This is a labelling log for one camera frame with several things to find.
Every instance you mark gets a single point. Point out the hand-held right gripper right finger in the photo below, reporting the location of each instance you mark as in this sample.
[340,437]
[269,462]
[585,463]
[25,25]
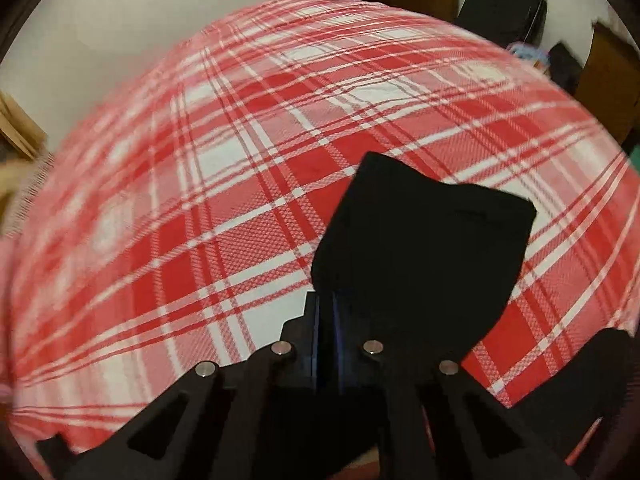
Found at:
[345,340]

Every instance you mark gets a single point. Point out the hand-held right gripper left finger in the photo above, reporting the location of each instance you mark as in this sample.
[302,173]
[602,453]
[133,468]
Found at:
[311,330]

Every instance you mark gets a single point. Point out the black pants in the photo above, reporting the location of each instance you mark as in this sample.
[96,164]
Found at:
[425,240]

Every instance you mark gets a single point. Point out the red white plaid bedsheet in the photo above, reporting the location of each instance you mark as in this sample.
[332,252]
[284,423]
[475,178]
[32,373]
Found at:
[210,200]

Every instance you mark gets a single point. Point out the colourful printed cloth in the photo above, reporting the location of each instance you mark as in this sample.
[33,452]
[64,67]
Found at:
[527,55]

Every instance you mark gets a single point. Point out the small dark bag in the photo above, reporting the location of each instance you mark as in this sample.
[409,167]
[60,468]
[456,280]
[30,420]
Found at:
[564,67]

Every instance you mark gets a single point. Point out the cream wooden headboard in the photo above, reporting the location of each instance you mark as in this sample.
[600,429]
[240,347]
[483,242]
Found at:
[17,127]

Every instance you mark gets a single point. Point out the black bag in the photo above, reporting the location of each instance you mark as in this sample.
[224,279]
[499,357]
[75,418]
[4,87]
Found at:
[502,7]

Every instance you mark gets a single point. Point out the brown wooden cabinet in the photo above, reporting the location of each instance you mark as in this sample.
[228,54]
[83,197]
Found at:
[607,75]

